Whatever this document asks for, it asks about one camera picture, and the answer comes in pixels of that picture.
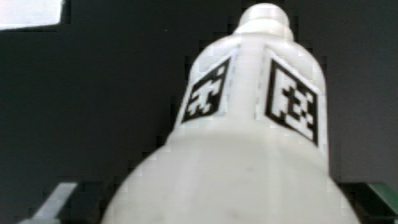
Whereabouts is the white lamp bulb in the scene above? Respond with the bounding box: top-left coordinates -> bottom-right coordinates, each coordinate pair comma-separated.
102,3 -> 361,224

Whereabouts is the white U-shaped fence frame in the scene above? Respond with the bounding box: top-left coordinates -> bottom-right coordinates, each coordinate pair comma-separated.
0,0 -> 64,30

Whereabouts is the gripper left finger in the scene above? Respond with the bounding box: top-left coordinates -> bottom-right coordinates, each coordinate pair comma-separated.
16,182 -> 107,224

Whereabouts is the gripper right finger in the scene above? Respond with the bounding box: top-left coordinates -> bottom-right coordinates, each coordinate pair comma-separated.
341,182 -> 398,224

